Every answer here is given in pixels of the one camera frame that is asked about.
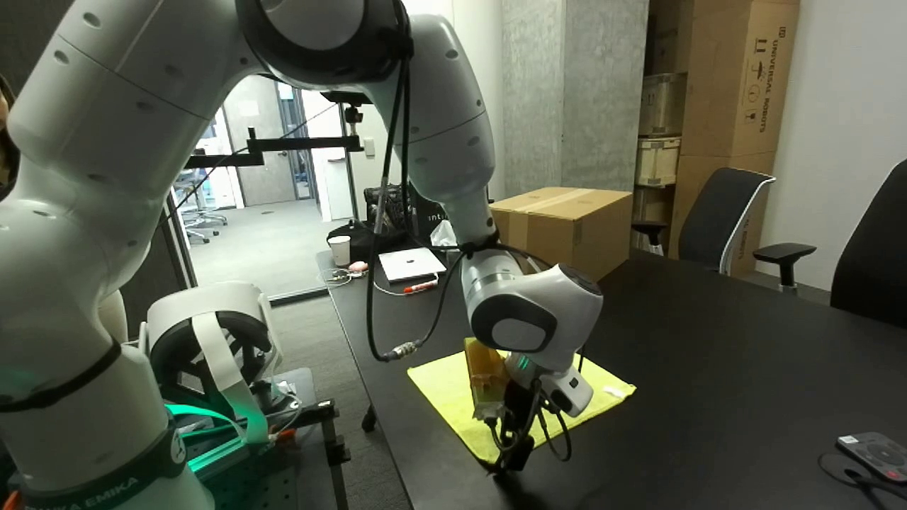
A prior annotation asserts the tall cardboard box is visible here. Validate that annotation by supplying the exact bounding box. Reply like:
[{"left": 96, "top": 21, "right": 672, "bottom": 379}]
[{"left": 666, "top": 0, "right": 803, "bottom": 263}]

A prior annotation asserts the black robot mounting stand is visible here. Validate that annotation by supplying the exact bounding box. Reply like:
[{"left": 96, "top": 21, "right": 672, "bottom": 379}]
[{"left": 160, "top": 365, "right": 356, "bottom": 510}]

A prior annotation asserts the black tripod boom stand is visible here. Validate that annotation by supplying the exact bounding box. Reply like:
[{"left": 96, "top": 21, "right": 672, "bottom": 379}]
[{"left": 183, "top": 102, "right": 370, "bottom": 238}]

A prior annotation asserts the white cup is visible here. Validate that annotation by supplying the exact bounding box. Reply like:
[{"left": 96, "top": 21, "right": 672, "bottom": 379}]
[{"left": 326, "top": 233, "right": 356, "bottom": 270}]

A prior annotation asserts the yellow cloth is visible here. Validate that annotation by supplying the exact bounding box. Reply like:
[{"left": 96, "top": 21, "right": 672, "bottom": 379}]
[{"left": 405, "top": 348, "right": 639, "bottom": 467}]

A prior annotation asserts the black monitor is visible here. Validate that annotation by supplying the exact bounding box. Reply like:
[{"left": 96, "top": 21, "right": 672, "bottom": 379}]
[{"left": 364, "top": 182, "right": 449, "bottom": 250}]

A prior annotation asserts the shelf with boxes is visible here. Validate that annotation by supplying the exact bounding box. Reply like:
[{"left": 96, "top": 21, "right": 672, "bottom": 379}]
[{"left": 632, "top": 70, "right": 686, "bottom": 259}]

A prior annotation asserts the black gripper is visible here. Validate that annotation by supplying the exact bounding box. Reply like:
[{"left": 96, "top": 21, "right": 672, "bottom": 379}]
[{"left": 492, "top": 352, "right": 561, "bottom": 477}]

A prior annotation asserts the white flat box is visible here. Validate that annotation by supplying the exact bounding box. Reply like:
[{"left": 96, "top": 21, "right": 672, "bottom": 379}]
[{"left": 377, "top": 246, "right": 452, "bottom": 286}]

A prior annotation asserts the brown cardboard box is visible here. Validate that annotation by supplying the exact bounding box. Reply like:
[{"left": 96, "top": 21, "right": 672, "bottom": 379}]
[{"left": 489, "top": 184, "right": 636, "bottom": 303}]

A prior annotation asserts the white VR headset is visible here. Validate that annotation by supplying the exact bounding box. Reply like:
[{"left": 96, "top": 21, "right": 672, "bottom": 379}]
[{"left": 140, "top": 281, "right": 288, "bottom": 419}]

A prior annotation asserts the black stereo camera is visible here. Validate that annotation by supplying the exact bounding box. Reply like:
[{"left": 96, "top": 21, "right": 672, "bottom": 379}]
[{"left": 322, "top": 89, "right": 377, "bottom": 111}]

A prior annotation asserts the grey tablet with lit screen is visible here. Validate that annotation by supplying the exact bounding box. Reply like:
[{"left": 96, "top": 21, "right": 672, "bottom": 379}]
[{"left": 835, "top": 432, "right": 907, "bottom": 487}]

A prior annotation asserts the metal wire cart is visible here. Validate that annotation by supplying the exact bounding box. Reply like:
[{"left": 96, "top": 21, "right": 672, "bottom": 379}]
[{"left": 173, "top": 182, "right": 231, "bottom": 246}]

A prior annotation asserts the thin tablet cable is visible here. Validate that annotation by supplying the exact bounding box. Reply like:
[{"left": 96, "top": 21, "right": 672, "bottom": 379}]
[{"left": 816, "top": 447, "right": 907, "bottom": 505}]

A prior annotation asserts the black arm cable silver plug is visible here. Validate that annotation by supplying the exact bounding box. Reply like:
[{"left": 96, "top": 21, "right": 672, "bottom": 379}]
[{"left": 364, "top": 55, "right": 469, "bottom": 365}]

